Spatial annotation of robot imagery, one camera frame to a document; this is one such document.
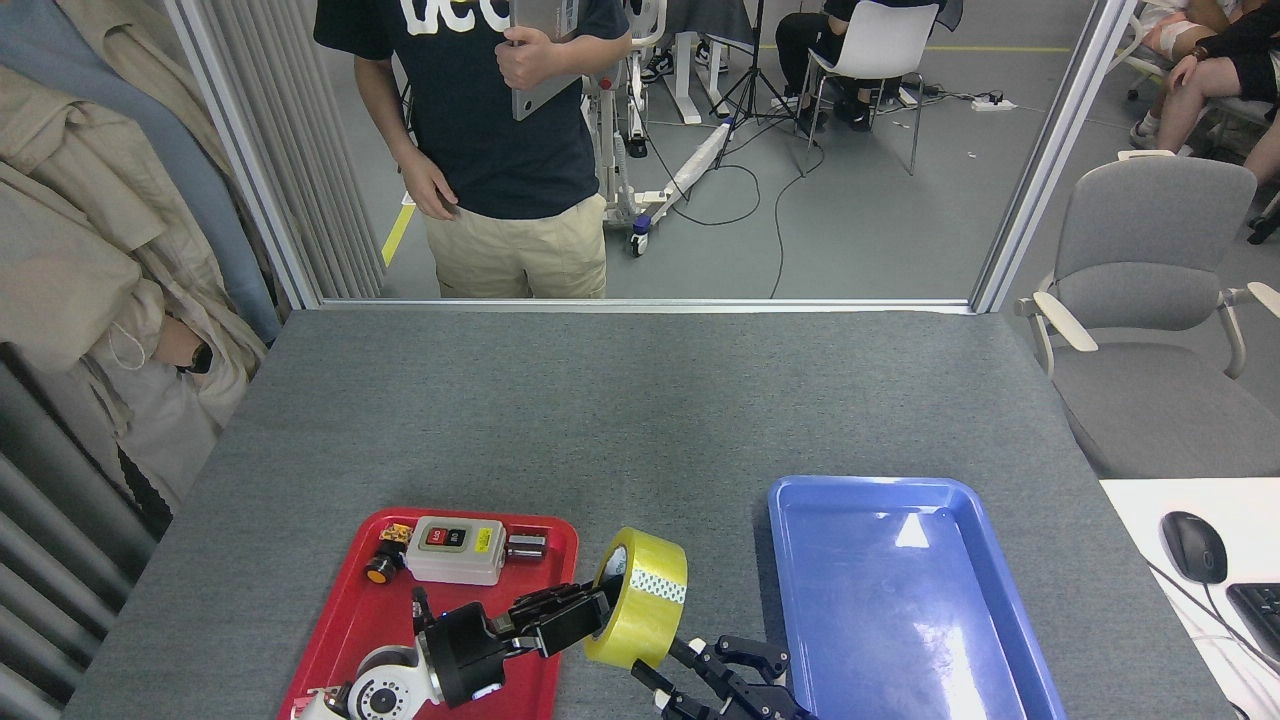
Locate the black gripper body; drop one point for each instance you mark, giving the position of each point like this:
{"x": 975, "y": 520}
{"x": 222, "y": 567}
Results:
{"x": 750, "y": 710}
{"x": 465, "y": 650}

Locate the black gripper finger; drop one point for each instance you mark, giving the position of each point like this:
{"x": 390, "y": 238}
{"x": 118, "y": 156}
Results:
{"x": 565, "y": 630}
{"x": 560, "y": 600}
{"x": 670, "y": 695}
{"x": 750, "y": 660}

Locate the yellow tape roll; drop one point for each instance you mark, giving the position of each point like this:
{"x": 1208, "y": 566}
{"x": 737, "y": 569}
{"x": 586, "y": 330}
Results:
{"x": 650, "y": 600}

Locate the grey tablet computer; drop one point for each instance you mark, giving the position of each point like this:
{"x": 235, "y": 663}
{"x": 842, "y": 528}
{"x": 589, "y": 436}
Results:
{"x": 540, "y": 100}

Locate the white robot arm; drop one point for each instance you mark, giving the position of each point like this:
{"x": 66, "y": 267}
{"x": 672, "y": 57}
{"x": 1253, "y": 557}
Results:
{"x": 385, "y": 690}

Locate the person's hand with watch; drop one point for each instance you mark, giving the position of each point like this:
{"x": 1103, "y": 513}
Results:
{"x": 182, "y": 347}

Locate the standing person's right hand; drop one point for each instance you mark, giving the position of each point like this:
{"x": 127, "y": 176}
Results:
{"x": 430, "y": 185}

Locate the standing person's left hand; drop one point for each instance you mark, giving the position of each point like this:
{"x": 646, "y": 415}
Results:
{"x": 535, "y": 60}

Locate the small black cylinder part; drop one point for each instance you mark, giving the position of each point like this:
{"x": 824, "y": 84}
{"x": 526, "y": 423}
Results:
{"x": 526, "y": 547}

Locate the orange push button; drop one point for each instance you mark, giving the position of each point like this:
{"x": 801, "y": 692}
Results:
{"x": 382, "y": 565}

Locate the red plastic tray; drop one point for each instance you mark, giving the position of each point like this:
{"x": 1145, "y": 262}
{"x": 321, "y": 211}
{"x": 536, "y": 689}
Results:
{"x": 350, "y": 620}

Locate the blue plastic tray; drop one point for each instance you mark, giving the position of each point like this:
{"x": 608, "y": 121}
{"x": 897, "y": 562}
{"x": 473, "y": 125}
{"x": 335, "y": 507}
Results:
{"x": 870, "y": 600}

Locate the white desk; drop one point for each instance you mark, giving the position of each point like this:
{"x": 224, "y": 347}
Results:
{"x": 1140, "y": 510}

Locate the grey ribbed panel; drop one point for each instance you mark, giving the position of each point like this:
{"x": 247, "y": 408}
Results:
{"x": 50, "y": 560}

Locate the white stand on wheels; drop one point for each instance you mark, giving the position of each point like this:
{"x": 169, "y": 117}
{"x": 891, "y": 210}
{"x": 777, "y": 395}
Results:
{"x": 690, "y": 170}

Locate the standing person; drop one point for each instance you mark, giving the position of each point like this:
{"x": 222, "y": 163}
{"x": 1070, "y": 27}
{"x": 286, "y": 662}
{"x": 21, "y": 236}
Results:
{"x": 500, "y": 150}

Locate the black computer mouse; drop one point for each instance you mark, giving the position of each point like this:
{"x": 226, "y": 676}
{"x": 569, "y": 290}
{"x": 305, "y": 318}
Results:
{"x": 1193, "y": 548}

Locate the black keyboard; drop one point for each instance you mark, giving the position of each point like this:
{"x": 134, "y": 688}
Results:
{"x": 1260, "y": 620}

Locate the grey pleated curtain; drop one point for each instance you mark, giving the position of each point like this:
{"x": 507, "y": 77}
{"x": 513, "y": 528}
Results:
{"x": 300, "y": 150}

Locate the grey office chair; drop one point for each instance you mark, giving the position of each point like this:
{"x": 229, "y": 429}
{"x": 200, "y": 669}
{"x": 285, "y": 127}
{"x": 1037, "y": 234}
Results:
{"x": 1150, "y": 300}

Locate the black tripod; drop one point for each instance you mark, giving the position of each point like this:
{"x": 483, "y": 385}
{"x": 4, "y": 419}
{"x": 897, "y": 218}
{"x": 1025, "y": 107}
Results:
{"x": 755, "y": 70}

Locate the beige hanging coats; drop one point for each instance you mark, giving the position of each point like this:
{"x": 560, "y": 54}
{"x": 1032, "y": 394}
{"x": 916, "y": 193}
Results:
{"x": 80, "y": 230}

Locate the blue hanging cloth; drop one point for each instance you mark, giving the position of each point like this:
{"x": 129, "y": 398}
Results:
{"x": 190, "y": 150}

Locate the white power strip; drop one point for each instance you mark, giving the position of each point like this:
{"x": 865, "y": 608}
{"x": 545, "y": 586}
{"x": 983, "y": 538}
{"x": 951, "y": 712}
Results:
{"x": 993, "y": 102}

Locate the seated person behind white chair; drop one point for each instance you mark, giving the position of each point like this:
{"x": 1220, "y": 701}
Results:
{"x": 800, "y": 35}

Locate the white plastic chair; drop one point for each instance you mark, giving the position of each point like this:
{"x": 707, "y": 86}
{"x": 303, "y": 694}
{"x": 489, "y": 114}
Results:
{"x": 880, "y": 40}

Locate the seated people with bare legs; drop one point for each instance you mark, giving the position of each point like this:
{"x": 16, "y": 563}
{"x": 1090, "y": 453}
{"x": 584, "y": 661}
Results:
{"x": 1200, "y": 80}

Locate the white two-button switch box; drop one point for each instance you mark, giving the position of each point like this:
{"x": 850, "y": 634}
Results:
{"x": 455, "y": 560}

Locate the silver frame rail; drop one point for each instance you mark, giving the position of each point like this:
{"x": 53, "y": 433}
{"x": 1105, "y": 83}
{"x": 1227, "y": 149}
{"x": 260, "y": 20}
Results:
{"x": 650, "y": 305}

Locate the silver frame post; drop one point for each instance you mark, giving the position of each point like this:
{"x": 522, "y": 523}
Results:
{"x": 240, "y": 150}
{"x": 1050, "y": 160}

